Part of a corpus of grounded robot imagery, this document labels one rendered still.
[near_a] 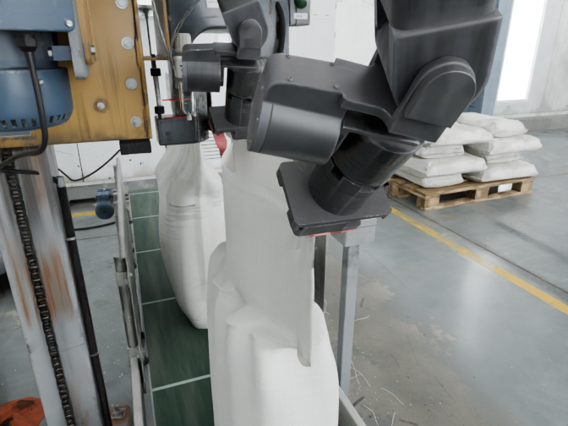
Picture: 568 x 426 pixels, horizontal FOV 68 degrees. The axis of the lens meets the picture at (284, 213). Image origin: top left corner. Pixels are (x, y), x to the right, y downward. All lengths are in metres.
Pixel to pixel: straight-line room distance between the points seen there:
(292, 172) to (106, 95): 0.56
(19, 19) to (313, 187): 0.42
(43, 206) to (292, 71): 0.78
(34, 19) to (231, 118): 0.31
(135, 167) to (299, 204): 3.38
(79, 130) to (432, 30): 0.74
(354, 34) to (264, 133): 5.37
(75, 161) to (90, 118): 2.82
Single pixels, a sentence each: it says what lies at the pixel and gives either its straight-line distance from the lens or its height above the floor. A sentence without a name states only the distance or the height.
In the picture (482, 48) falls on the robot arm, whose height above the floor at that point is 1.19.
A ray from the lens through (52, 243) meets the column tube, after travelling 1.03.
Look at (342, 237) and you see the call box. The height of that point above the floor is 0.80.
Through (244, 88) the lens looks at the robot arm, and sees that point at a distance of 0.70.
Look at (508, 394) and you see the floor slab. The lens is 1.90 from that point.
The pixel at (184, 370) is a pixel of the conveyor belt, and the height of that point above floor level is 0.38.
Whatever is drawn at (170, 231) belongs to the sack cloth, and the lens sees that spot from 1.28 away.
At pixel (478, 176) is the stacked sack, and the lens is 3.91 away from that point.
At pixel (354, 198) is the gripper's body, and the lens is 0.36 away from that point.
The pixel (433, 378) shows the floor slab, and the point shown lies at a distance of 1.86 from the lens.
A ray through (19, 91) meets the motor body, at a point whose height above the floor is 1.14.
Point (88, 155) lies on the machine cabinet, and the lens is 3.70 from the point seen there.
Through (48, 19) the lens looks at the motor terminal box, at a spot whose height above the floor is 1.23.
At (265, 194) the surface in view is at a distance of 0.55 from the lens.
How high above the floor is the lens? 1.19
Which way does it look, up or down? 21 degrees down
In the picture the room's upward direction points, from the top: straight up
